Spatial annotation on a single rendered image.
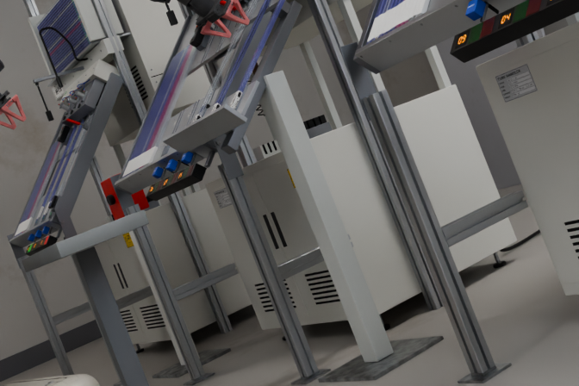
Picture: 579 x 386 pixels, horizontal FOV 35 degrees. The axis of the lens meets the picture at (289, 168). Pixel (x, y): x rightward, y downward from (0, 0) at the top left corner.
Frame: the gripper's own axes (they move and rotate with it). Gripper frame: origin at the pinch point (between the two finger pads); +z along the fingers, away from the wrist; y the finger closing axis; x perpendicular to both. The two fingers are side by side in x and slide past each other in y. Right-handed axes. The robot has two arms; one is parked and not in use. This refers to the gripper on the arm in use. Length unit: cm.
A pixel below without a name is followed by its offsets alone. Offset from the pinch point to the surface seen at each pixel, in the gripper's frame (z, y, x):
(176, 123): 13, 56, 5
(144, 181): 17, 74, 19
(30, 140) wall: 27, 380, -94
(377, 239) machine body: 74, 21, 20
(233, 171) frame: 22.0, 18.9, 26.6
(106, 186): 21, 131, 5
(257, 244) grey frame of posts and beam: 37, 19, 42
